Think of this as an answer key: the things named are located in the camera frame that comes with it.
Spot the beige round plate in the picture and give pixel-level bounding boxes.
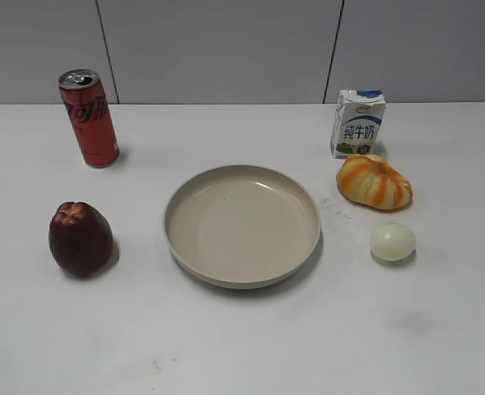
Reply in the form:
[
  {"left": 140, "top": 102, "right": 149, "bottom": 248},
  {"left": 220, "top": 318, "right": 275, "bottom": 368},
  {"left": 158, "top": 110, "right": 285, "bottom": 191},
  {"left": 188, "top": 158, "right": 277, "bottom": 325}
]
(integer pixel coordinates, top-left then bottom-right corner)
[{"left": 163, "top": 165, "right": 323, "bottom": 290}]

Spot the pale white onion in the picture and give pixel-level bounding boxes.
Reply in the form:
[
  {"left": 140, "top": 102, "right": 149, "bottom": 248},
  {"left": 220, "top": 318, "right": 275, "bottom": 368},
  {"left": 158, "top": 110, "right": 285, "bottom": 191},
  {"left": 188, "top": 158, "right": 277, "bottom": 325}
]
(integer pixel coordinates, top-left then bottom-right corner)
[{"left": 370, "top": 223, "right": 417, "bottom": 262}]

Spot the orange striped croissant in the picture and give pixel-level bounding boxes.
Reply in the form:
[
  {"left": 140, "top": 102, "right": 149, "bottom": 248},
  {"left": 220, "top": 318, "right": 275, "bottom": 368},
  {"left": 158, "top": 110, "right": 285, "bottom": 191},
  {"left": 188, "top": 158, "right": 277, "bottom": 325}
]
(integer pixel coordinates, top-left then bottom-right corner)
[{"left": 336, "top": 154, "right": 413, "bottom": 211}]

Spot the white blue milk carton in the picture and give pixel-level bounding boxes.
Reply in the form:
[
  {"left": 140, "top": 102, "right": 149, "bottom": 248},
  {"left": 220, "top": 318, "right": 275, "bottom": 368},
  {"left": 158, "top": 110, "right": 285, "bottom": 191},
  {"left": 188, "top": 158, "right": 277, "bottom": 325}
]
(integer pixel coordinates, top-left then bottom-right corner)
[{"left": 329, "top": 89, "right": 386, "bottom": 159}]

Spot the dark red wax apple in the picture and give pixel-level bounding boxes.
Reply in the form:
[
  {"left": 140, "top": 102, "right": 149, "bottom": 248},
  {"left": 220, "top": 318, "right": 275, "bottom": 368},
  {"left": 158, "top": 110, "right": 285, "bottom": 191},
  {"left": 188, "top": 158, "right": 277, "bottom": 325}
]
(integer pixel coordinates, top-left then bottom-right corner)
[{"left": 49, "top": 202, "right": 114, "bottom": 277}]

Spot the red cola can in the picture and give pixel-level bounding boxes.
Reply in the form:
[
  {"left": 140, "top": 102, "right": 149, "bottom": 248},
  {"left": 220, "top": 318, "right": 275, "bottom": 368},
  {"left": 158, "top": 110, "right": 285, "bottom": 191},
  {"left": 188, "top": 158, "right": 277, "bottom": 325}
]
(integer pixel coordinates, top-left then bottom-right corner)
[{"left": 58, "top": 68, "right": 119, "bottom": 168}]

